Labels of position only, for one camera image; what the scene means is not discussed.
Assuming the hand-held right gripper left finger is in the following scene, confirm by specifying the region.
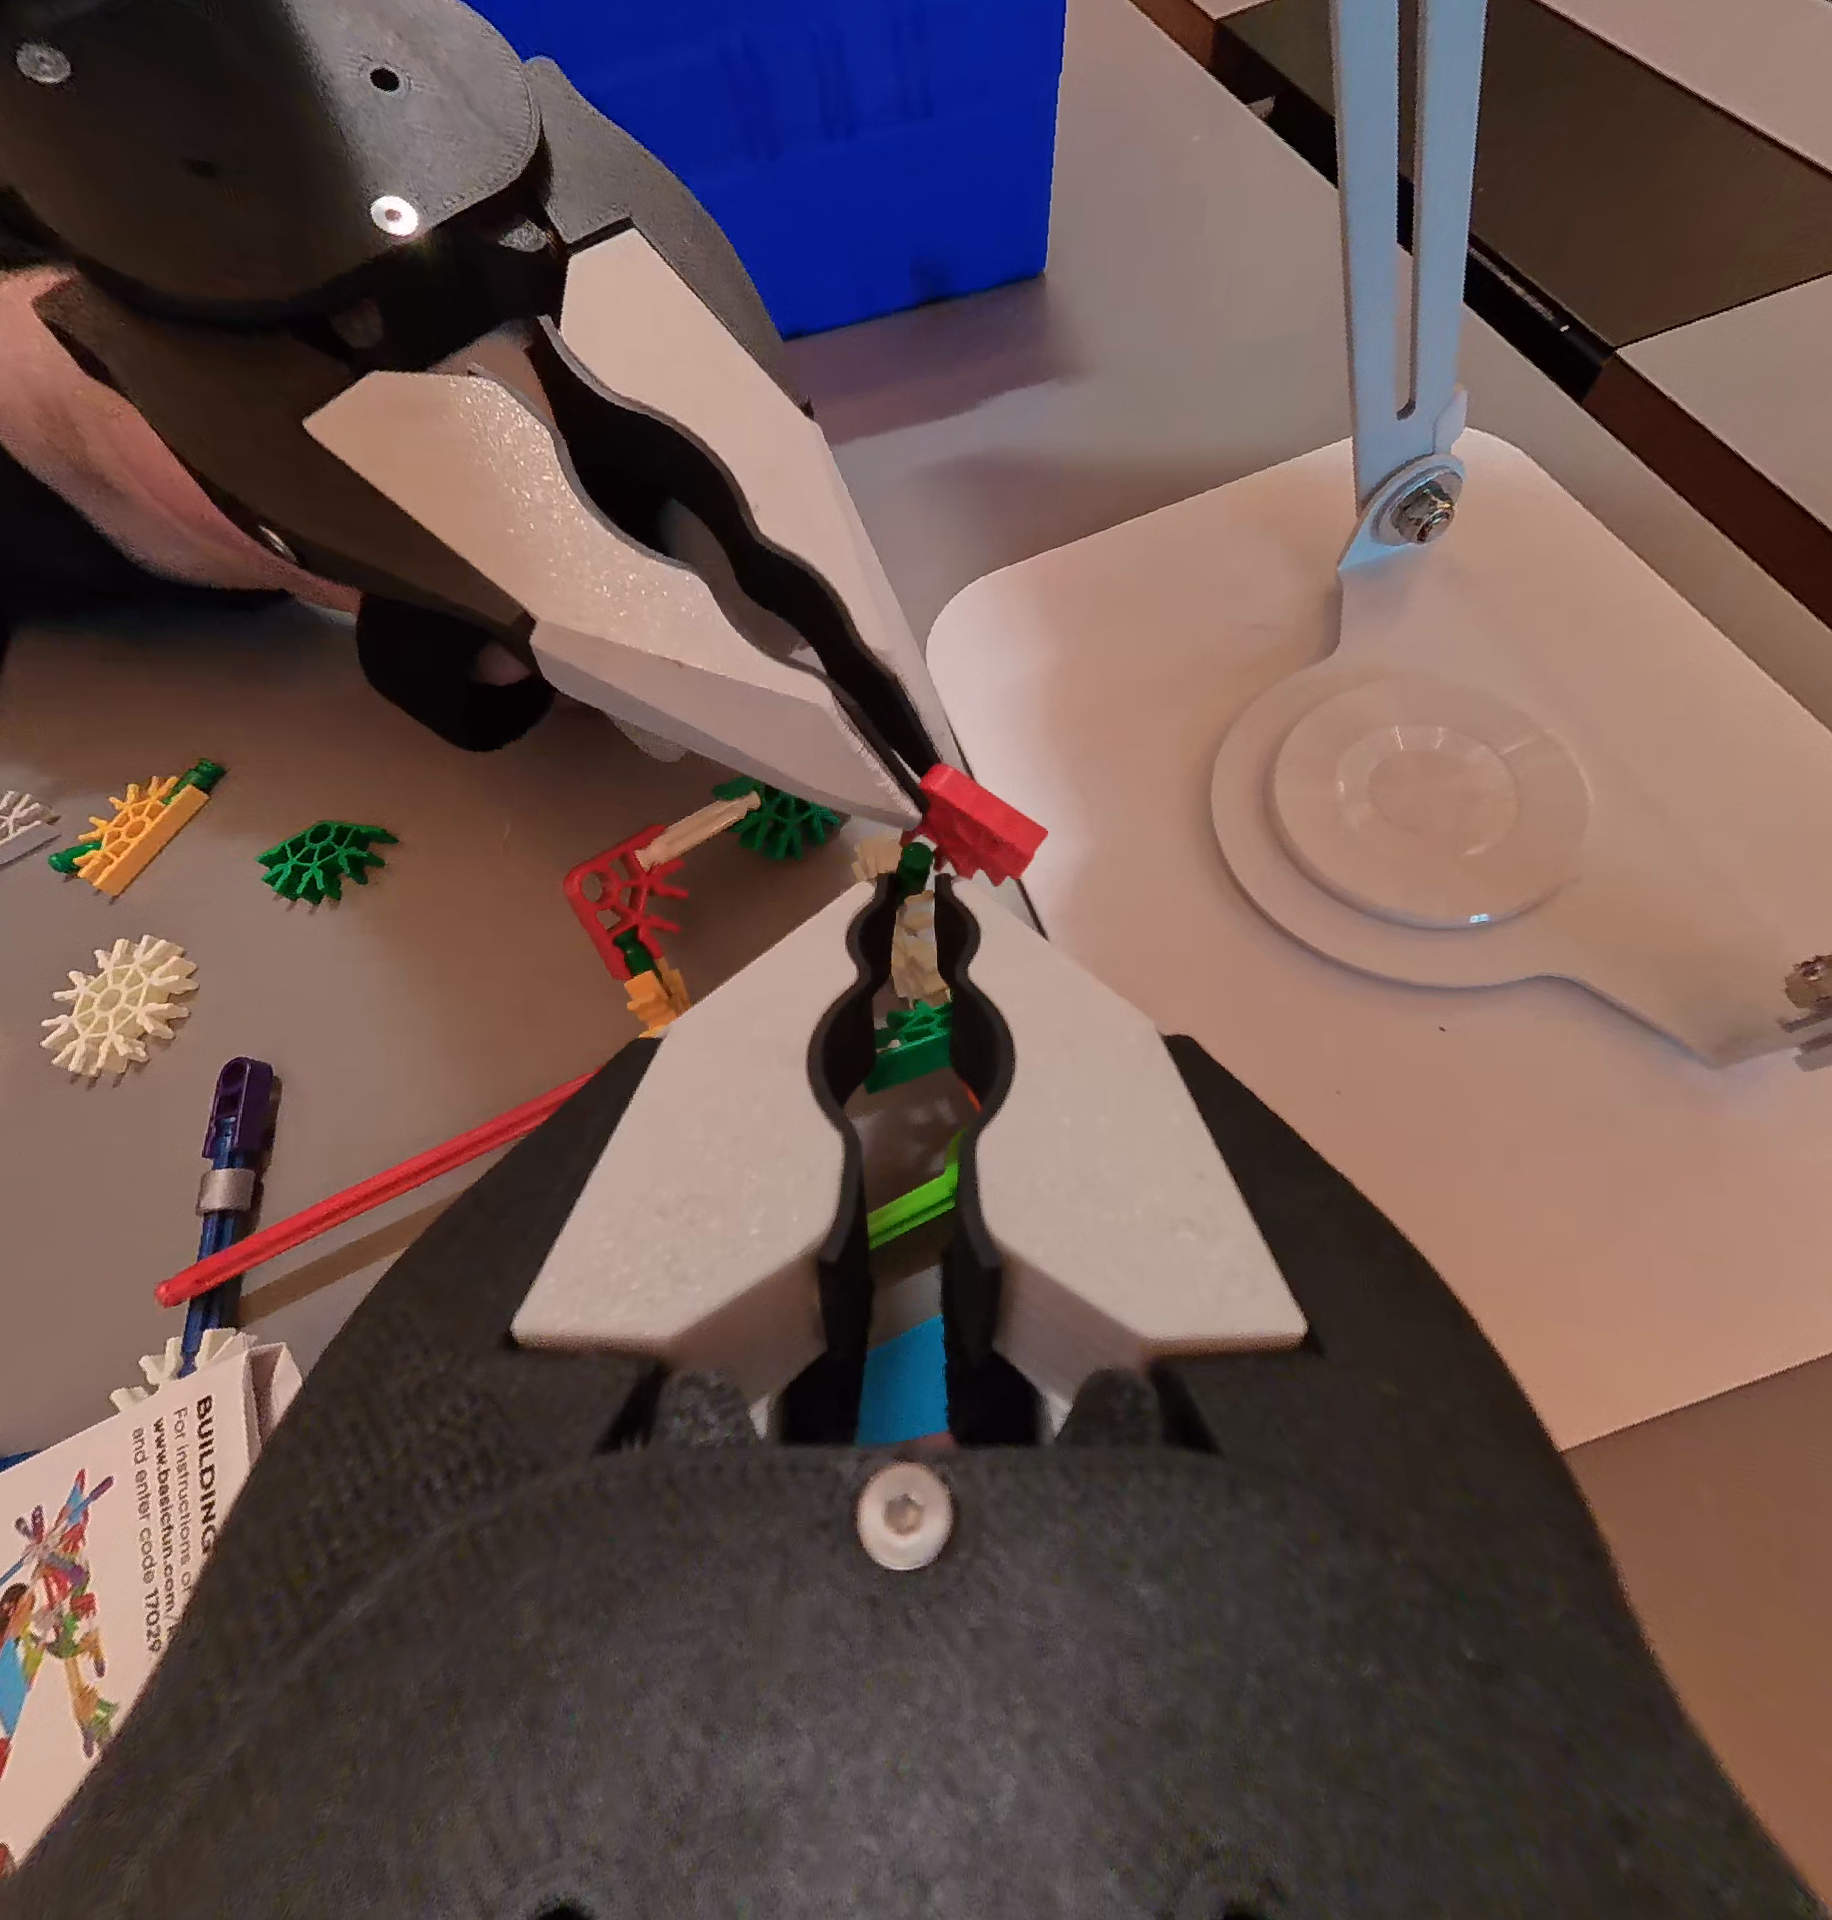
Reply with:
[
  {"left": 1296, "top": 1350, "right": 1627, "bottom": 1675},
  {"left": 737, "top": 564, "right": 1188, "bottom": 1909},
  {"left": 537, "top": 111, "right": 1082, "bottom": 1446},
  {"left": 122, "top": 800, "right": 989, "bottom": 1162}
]
[{"left": 511, "top": 881, "right": 877, "bottom": 1446}]

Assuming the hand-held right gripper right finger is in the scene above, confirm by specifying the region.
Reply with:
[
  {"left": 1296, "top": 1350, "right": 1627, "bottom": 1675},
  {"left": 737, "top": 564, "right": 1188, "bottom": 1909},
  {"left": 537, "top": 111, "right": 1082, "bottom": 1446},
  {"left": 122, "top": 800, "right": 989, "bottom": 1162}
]
[{"left": 939, "top": 881, "right": 1312, "bottom": 1446}]

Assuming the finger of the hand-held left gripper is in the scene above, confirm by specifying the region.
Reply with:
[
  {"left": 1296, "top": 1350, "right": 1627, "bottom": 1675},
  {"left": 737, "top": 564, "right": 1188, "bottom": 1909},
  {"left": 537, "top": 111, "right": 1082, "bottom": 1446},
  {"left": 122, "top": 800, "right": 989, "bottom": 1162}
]
[
  {"left": 304, "top": 373, "right": 927, "bottom": 829},
  {"left": 538, "top": 224, "right": 966, "bottom": 799}
]

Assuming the multicolour toy construction model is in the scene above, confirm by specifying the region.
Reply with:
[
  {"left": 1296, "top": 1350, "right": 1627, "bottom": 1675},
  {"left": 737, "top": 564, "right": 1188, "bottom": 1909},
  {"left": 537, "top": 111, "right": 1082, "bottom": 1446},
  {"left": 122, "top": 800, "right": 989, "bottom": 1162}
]
[{"left": 154, "top": 777, "right": 995, "bottom": 1450}]

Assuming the blue plastic bin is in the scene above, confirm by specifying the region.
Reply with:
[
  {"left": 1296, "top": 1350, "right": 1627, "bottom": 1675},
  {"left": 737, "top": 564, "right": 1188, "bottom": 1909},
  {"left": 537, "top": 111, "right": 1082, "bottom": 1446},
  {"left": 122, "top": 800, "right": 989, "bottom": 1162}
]
[{"left": 466, "top": 0, "right": 1069, "bottom": 341}]

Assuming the red corner connector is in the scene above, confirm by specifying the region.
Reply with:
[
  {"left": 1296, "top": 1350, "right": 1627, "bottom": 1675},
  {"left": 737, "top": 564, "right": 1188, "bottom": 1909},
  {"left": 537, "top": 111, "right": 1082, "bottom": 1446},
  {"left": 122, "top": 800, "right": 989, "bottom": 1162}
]
[{"left": 917, "top": 763, "right": 1051, "bottom": 884}]

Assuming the person's left forearm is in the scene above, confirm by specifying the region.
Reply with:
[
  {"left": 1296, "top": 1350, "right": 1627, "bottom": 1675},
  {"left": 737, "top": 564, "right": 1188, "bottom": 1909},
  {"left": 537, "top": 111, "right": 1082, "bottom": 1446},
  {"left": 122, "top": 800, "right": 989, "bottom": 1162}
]
[{"left": 0, "top": 404, "right": 304, "bottom": 799}]

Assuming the person's left hand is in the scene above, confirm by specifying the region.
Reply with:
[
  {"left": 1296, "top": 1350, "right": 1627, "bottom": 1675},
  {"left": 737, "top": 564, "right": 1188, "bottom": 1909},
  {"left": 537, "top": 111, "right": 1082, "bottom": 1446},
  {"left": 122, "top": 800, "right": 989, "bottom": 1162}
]
[{"left": 0, "top": 267, "right": 367, "bottom": 619}]

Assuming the green fan connector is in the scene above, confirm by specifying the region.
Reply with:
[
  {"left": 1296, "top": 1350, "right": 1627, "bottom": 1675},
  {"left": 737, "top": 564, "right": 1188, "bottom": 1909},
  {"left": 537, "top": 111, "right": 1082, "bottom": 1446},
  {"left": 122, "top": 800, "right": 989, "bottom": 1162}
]
[{"left": 257, "top": 818, "right": 400, "bottom": 909}]

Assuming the blue rod snowflake assembly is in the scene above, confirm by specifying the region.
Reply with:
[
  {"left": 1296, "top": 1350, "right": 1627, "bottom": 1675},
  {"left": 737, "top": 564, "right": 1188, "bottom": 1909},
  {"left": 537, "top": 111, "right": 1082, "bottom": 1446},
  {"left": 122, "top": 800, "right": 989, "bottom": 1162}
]
[{"left": 0, "top": 1056, "right": 283, "bottom": 1495}]

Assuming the yellow connector green rod assembly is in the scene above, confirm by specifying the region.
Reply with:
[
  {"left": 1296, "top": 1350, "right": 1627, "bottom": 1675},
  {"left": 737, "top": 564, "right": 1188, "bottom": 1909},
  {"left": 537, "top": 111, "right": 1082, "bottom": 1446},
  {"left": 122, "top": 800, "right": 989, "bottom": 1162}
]
[{"left": 46, "top": 757, "right": 232, "bottom": 901}]

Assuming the cream snowflake connector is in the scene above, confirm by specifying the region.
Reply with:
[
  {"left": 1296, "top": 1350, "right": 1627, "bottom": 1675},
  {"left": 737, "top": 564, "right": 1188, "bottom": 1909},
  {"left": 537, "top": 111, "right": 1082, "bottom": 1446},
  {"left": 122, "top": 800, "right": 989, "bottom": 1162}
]
[{"left": 41, "top": 934, "right": 203, "bottom": 1081}]

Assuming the white instruction leaflet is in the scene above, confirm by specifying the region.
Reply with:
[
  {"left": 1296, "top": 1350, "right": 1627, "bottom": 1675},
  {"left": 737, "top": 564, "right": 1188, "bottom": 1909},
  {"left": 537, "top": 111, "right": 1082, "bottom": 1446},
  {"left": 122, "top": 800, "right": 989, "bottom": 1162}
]
[{"left": 0, "top": 1338, "right": 307, "bottom": 1915}]

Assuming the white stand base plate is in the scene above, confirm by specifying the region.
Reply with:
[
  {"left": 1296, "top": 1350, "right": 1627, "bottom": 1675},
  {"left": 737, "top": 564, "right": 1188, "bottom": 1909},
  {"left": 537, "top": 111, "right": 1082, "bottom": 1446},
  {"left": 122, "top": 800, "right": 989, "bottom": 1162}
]
[{"left": 927, "top": 426, "right": 1832, "bottom": 1450}]

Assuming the clear acrylic bracket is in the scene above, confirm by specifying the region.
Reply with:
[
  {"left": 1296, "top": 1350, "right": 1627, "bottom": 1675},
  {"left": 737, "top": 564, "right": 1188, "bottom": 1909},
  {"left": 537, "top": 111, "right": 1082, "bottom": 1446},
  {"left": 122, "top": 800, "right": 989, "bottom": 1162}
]
[{"left": 1212, "top": 517, "right": 1832, "bottom": 1071}]

